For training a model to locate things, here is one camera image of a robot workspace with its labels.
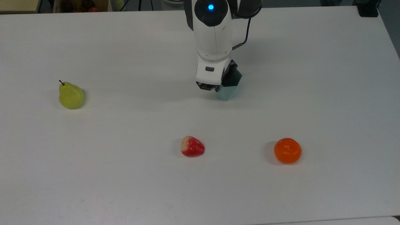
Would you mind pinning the box of dark fruit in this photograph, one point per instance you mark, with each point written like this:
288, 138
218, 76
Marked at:
80, 5

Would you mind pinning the beige board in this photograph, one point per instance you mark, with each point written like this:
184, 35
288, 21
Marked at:
18, 5

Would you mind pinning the green pear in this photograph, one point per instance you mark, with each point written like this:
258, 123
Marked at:
70, 97

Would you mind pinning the orange mandarin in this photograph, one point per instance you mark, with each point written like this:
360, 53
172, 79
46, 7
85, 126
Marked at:
287, 151

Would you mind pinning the black table clamp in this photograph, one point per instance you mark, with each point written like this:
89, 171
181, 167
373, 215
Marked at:
368, 8

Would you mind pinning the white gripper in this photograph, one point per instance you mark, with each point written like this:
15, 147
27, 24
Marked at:
210, 72

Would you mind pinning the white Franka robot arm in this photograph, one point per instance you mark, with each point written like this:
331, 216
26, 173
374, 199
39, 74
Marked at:
212, 34

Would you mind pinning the red strawberry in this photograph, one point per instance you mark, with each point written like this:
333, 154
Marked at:
193, 147

